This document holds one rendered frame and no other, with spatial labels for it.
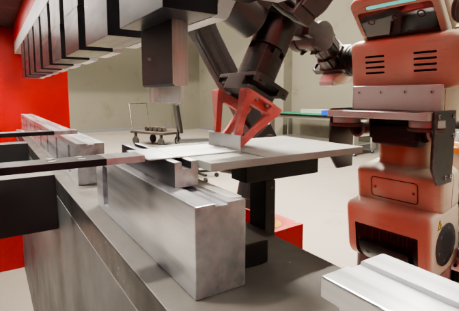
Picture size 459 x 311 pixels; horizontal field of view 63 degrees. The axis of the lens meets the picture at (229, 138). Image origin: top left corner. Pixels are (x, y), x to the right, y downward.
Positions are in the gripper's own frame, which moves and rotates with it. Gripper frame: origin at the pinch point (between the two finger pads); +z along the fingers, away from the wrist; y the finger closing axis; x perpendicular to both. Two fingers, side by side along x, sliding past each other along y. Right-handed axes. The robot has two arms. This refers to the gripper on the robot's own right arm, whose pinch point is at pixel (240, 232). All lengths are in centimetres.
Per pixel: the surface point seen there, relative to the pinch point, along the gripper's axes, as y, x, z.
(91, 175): 35.6, -13.6, -8.1
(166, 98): 43, 30, -24
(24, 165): 57, 30, -13
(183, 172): 42, 35, -15
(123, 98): -366, -1068, -141
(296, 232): -3.4, 15.0, -4.5
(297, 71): -577, -555, -257
